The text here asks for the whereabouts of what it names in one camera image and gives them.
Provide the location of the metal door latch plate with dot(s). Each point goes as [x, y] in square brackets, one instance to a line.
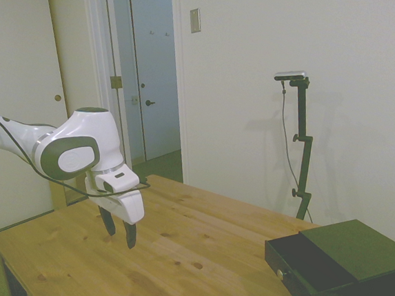
[134, 99]

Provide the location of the black drawer with knob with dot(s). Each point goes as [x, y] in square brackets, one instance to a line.
[311, 269]

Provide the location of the pale blue door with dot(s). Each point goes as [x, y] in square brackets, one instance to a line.
[156, 64]

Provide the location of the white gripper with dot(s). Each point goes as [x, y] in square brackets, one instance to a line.
[128, 206]

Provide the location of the black drawer cabinet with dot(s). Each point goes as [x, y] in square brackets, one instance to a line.
[365, 249]

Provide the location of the metal wall switch plate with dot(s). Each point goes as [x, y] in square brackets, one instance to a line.
[195, 20]

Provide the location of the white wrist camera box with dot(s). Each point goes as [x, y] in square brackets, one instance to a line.
[118, 179]

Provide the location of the black camera stand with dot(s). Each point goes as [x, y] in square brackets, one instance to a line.
[304, 136]

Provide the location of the white sliding closet door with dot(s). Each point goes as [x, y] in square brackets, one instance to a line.
[15, 52]

